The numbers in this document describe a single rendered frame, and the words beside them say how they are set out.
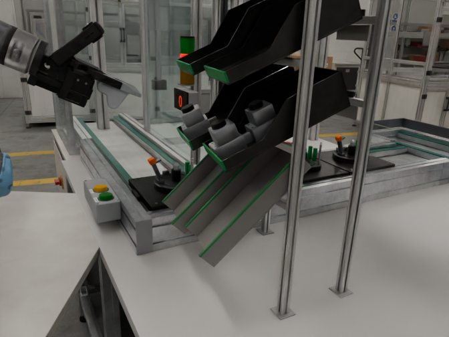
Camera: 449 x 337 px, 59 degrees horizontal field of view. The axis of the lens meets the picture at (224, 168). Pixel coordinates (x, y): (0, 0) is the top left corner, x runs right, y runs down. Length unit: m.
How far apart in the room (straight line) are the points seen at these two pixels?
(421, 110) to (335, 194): 4.72
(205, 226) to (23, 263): 0.49
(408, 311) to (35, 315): 0.81
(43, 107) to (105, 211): 5.29
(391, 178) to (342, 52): 9.66
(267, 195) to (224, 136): 0.14
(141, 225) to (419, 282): 0.72
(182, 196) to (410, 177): 0.98
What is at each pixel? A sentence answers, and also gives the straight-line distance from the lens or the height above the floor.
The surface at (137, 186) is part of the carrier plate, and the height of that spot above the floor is 0.97.
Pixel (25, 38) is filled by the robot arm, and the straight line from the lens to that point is 0.85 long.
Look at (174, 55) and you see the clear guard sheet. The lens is 1.57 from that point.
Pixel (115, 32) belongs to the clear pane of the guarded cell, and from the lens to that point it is 2.48.
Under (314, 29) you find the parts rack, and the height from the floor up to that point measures 1.44.
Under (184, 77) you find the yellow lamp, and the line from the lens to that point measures 1.37.
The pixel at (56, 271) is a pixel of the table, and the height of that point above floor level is 0.86.
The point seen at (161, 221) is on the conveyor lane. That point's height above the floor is 0.95.
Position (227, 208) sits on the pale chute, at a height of 1.06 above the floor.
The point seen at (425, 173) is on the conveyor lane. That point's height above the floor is 0.93.
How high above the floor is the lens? 1.43
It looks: 19 degrees down
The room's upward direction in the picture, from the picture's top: 2 degrees clockwise
